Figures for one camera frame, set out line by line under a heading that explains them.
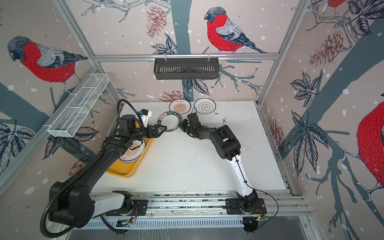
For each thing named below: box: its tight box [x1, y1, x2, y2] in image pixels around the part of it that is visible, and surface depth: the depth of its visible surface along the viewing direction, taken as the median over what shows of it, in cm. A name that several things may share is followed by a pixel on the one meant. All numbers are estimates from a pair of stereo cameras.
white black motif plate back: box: [194, 98, 217, 115], surface depth 121 cm
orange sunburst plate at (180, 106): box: [169, 98, 192, 115], surface depth 123 cm
